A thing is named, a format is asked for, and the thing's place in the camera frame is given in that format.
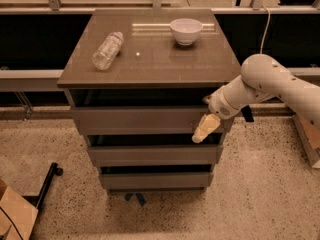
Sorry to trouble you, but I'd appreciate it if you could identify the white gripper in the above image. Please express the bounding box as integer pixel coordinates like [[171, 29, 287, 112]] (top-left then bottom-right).
[[192, 86, 240, 143]]

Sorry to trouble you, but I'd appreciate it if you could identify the drawer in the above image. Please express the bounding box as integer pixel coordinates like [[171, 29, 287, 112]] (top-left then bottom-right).
[[99, 172, 213, 191], [88, 144, 223, 167], [70, 105, 236, 136]]

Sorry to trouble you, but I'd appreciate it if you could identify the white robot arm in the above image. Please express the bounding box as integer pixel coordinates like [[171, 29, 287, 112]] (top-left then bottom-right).
[[192, 54, 320, 143]]

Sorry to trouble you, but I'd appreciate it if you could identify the brown drawer cabinet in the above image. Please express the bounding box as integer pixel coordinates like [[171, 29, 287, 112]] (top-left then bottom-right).
[[58, 9, 240, 177]]

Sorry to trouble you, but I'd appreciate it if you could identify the white bowl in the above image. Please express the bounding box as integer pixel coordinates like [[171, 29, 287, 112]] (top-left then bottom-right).
[[170, 18, 203, 46]]

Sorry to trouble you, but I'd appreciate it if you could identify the clear plastic water bottle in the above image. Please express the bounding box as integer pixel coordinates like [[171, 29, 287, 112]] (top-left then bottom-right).
[[92, 32, 124, 71]]

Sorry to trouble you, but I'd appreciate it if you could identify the black stand leg with wheel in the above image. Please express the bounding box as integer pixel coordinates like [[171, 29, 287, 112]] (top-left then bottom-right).
[[25, 163, 63, 210]]

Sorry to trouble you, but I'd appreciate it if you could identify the metal railing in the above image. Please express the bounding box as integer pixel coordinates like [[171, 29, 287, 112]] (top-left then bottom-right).
[[0, 0, 320, 93]]

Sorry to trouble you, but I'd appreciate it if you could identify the cardboard box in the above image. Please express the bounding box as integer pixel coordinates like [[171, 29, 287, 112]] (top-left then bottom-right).
[[0, 179, 38, 240]]

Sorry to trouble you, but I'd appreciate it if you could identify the white cable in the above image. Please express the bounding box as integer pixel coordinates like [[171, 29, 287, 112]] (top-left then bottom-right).
[[259, 5, 272, 55]]

